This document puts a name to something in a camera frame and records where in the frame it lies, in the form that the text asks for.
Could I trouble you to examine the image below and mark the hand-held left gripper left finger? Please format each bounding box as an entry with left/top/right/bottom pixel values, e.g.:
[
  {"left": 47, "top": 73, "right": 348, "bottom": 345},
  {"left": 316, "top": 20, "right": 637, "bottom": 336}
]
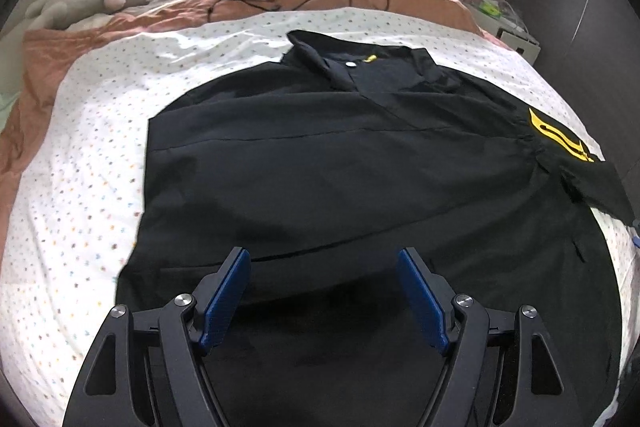
[{"left": 62, "top": 247, "right": 251, "bottom": 427}]

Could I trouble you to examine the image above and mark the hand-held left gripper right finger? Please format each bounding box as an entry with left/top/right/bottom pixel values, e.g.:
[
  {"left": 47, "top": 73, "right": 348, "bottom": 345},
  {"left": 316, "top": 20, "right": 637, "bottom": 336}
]
[{"left": 395, "top": 247, "right": 582, "bottom": 427}]

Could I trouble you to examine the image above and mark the black shirt with yellow emblem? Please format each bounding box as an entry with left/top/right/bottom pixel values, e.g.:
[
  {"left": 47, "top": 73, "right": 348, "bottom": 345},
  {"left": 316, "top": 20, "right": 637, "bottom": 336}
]
[{"left": 114, "top": 29, "right": 638, "bottom": 427}]

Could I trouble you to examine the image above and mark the white floral bed sheet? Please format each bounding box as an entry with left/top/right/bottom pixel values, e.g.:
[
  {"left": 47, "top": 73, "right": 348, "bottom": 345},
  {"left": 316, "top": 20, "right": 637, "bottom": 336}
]
[{"left": 0, "top": 7, "right": 640, "bottom": 427}]

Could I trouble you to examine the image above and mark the white nightstand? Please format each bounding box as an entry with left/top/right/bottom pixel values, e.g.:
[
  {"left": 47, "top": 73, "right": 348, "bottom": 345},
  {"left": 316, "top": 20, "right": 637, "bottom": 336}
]
[{"left": 469, "top": 0, "right": 542, "bottom": 58}]

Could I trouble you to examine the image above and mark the grey wardrobe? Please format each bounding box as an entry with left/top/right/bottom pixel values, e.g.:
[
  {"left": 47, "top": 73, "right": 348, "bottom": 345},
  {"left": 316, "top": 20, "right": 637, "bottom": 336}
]
[{"left": 504, "top": 0, "right": 640, "bottom": 188}]

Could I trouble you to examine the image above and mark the pale grey plush toy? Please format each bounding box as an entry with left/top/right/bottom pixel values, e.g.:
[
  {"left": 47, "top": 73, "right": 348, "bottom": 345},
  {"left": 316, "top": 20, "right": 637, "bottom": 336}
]
[{"left": 24, "top": 0, "right": 162, "bottom": 32}]

